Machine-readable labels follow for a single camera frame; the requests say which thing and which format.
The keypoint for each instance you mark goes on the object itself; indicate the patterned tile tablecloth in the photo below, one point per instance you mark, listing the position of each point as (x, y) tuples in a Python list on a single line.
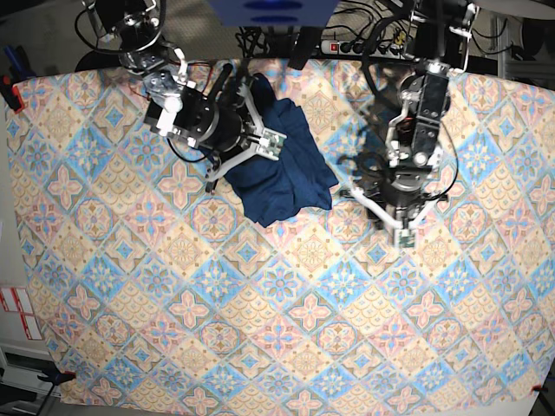
[(160, 297)]

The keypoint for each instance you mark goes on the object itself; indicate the orange clamp lower right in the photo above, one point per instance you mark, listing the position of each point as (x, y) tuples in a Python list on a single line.
[(542, 389)]

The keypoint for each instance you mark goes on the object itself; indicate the blue-black clamp lower left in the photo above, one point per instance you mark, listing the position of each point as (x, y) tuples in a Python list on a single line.
[(55, 377)]

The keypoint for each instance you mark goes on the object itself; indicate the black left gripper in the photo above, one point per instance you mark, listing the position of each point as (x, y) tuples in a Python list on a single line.
[(399, 195)]

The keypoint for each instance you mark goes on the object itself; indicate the blue-handled clamp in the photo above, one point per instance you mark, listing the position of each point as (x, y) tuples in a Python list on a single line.
[(20, 68)]

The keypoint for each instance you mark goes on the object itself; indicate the red-white labels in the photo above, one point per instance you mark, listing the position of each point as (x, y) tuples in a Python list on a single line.
[(18, 319)]

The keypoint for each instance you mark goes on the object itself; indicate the white power strip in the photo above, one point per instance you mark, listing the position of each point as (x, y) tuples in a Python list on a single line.
[(388, 48)]

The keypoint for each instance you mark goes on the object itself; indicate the blue long-sleeve shirt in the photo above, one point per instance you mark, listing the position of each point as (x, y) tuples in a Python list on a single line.
[(273, 191)]

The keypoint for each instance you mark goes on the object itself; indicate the black round stool base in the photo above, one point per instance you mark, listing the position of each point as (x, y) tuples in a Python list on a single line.
[(95, 61)]

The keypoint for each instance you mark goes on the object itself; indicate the white cabinet lower left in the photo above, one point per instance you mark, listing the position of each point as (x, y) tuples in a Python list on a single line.
[(22, 366)]

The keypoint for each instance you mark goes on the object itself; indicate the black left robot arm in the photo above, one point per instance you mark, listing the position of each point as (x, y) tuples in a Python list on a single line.
[(436, 44)]

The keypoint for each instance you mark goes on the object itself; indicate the red-black clamp upper left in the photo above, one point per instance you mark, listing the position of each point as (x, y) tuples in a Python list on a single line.
[(11, 95)]

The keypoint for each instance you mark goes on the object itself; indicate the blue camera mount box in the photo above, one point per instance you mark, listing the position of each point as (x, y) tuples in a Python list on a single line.
[(312, 13)]

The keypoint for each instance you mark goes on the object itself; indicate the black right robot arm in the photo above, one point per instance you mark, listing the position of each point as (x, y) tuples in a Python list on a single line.
[(178, 110)]

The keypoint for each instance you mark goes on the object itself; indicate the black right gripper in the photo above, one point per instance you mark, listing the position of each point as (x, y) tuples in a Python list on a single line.
[(249, 133)]

